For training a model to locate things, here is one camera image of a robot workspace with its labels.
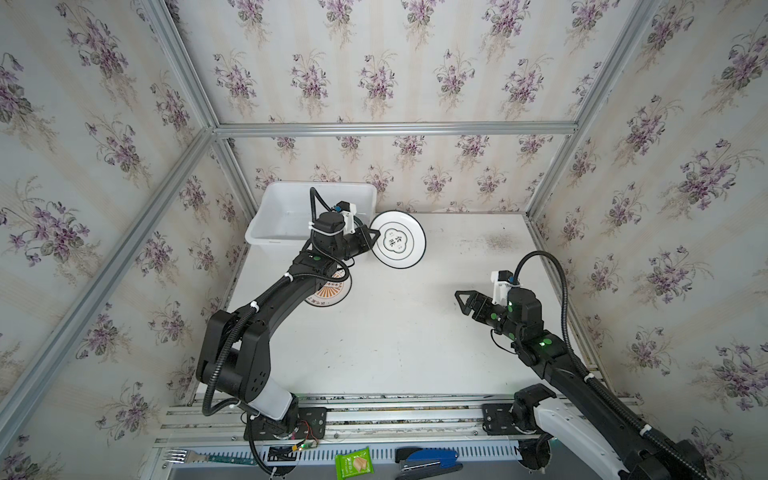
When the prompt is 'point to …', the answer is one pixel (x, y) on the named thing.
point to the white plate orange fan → (332, 291)
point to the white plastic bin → (281, 215)
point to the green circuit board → (232, 459)
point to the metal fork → (185, 456)
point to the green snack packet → (354, 463)
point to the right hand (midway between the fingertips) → (461, 298)
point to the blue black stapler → (421, 461)
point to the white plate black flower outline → (402, 240)
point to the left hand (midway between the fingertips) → (380, 228)
